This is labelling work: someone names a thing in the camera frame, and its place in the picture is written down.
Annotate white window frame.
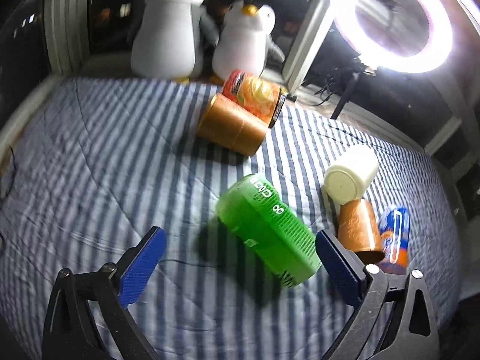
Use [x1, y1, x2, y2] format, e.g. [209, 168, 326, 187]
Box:
[0, 0, 480, 151]

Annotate small white penguin plush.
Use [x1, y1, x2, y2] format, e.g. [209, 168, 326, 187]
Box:
[211, 0, 286, 81]

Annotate brown paper cup far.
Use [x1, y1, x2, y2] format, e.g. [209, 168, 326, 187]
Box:
[197, 94, 269, 156]

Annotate large white penguin plush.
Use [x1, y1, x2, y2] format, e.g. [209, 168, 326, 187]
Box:
[130, 0, 220, 82]

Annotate black ring light tripod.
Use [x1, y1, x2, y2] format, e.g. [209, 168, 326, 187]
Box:
[303, 58, 378, 121]

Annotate brown paper cup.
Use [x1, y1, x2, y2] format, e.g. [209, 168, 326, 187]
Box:
[337, 199, 385, 265]
[197, 94, 269, 156]

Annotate brown paper cup near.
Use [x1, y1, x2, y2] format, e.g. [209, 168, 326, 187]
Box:
[337, 199, 385, 265]

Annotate striped blue white bedsheet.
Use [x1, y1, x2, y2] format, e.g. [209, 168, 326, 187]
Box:
[1, 77, 461, 359]

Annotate white plastic cup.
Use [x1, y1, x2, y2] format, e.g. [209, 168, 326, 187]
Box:
[324, 145, 379, 205]

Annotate bright ring light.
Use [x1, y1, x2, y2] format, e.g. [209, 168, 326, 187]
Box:
[331, 0, 453, 74]

